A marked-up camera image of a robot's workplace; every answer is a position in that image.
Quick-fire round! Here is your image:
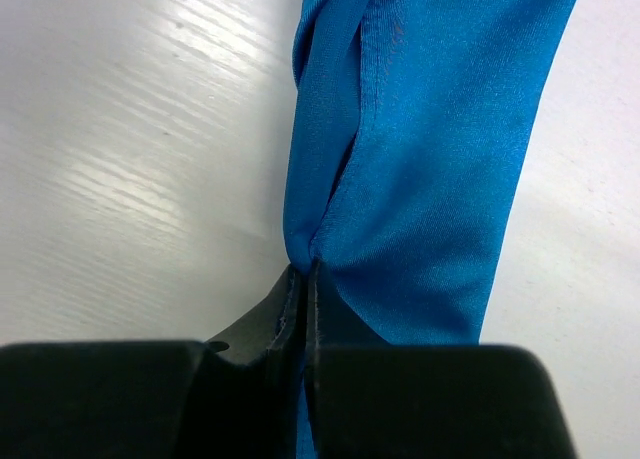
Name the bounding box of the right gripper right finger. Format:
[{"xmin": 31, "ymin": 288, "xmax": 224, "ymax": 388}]
[{"xmin": 305, "ymin": 263, "xmax": 576, "ymax": 459}]

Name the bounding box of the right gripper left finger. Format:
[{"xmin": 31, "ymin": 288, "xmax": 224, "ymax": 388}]
[{"xmin": 1, "ymin": 268, "xmax": 303, "ymax": 458}]

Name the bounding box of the blue cloth napkin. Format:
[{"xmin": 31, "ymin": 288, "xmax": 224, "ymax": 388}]
[{"xmin": 283, "ymin": 0, "xmax": 576, "ymax": 458}]

